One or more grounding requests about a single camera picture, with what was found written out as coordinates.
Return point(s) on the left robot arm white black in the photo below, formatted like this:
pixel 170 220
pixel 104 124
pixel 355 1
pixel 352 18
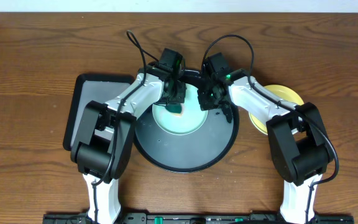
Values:
pixel 101 128

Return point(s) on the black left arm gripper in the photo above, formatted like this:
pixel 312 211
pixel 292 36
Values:
pixel 182 88

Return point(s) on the green yellow sponge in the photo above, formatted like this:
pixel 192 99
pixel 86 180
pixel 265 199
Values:
pixel 174 108

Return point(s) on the yellow plate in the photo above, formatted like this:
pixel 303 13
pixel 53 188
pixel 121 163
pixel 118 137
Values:
pixel 283 92

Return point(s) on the black round tray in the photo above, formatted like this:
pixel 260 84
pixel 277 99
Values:
pixel 192 152

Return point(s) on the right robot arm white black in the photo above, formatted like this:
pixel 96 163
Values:
pixel 299 144

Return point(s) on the black rectangular tray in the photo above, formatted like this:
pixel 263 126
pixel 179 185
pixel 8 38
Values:
pixel 99 87

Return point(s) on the light green plate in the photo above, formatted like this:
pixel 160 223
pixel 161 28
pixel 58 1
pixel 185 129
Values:
pixel 191 119

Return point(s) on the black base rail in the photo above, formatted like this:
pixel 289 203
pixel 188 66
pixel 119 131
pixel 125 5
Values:
pixel 143 218

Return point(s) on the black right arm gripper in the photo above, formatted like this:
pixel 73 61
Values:
pixel 204 104

